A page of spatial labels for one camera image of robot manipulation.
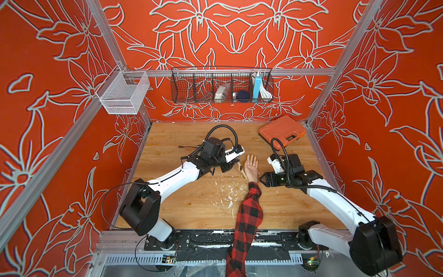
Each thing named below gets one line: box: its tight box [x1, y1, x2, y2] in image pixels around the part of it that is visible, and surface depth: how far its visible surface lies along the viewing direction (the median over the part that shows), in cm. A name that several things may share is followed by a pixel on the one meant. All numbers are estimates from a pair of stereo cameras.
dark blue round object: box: [236, 90, 250, 103], surface depth 97 cm
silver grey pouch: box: [214, 83, 231, 100], surface depth 95 cm
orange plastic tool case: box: [258, 114, 307, 151], surface depth 110 cm
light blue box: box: [252, 74, 262, 100], surface depth 90 cm
